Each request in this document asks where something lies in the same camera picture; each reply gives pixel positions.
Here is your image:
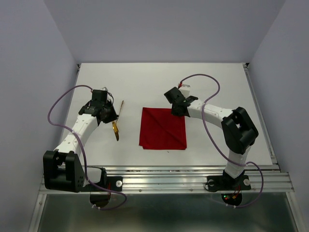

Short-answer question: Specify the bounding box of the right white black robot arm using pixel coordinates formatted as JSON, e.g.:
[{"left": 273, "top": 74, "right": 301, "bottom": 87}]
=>
[{"left": 164, "top": 87, "right": 259, "bottom": 189}]

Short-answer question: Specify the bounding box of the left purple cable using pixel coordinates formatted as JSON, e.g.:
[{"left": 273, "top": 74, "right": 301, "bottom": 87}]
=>
[{"left": 47, "top": 85, "right": 128, "bottom": 210}]

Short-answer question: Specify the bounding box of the aluminium mounting rail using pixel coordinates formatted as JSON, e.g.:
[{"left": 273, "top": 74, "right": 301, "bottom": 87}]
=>
[{"left": 38, "top": 165, "right": 295, "bottom": 194}]

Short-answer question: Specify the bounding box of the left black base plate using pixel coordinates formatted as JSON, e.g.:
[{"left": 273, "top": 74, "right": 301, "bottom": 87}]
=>
[{"left": 81, "top": 176, "right": 123, "bottom": 192}]

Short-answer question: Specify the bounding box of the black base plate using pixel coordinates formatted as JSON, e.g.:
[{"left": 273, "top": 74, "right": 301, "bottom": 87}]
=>
[
  {"left": 81, "top": 176, "right": 123, "bottom": 192},
  {"left": 207, "top": 175, "right": 252, "bottom": 192}
]

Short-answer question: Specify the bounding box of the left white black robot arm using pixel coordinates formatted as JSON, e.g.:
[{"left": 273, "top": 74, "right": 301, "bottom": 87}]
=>
[{"left": 43, "top": 88, "right": 118, "bottom": 192}]

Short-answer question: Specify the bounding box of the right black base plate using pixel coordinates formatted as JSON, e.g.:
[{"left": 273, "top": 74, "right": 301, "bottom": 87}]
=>
[{"left": 207, "top": 175, "right": 252, "bottom": 192}]

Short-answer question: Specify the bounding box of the red cloth napkin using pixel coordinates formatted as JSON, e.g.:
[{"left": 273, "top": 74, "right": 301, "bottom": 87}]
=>
[{"left": 139, "top": 107, "right": 187, "bottom": 150}]

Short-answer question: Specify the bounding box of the gold knife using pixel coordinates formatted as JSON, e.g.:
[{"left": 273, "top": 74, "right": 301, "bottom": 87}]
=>
[{"left": 112, "top": 121, "right": 119, "bottom": 141}]

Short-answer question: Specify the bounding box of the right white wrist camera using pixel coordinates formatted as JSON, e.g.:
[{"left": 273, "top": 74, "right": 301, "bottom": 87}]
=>
[{"left": 179, "top": 84, "right": 191, "bottom": 98}]

